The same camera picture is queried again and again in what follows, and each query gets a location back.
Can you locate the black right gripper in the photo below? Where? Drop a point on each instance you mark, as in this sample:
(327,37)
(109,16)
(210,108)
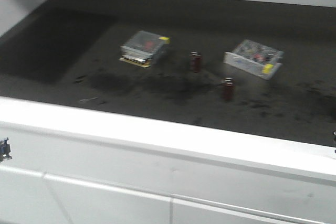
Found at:
(334,140)

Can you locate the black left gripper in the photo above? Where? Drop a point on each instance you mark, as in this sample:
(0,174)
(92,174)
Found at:
(5,150)

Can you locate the white cabinet front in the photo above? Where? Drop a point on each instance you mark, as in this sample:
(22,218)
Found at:
(73,165)

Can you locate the right mesh power supply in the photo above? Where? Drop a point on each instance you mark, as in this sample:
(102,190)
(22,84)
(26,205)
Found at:
(255,58)

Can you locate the mesh power supply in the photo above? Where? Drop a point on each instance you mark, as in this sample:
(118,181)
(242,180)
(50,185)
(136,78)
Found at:
(144,49)
(255,58)

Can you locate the front dark red capacitor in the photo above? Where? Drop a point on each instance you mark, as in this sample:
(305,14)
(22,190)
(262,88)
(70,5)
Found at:
(228,88)

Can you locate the dark red capacitor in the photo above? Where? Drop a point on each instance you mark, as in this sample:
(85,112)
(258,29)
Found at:
(196,61)
(228,88)

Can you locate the rear dark red capacitor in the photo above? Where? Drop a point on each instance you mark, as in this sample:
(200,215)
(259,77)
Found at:
(196,61)

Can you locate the left mesh power supply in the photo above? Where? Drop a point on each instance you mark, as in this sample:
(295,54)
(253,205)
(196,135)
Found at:
(144,49)

